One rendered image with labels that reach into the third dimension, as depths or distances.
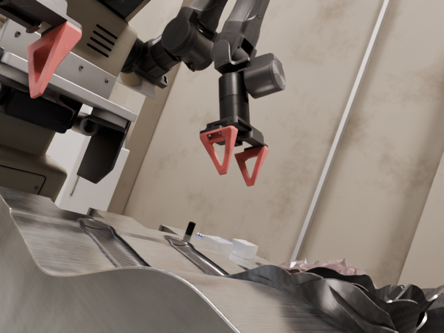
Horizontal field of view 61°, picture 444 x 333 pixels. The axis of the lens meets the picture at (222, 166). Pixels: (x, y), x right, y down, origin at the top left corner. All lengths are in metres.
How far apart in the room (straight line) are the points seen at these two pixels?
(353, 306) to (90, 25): 0.71
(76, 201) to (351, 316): 3.95
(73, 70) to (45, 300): 0.56
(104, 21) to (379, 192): 2.69
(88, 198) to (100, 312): 3.96
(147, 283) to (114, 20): 0.70
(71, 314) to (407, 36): 3.54
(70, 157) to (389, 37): 3.15
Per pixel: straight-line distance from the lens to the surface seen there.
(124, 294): 0.18
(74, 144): 4.02
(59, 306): 0.23
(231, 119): 0.65
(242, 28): 0.76
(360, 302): 0.18
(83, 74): 0.77
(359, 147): 3.31
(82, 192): 4.09
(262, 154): 0.72
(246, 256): 0.73
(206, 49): 0.85
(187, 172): 4.08
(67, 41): 0.42
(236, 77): 0.72
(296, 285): 0.19
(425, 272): 2.79
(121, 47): 0.84
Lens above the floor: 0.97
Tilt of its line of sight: 3 degrees up
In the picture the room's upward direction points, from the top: 21 degrees clockwise
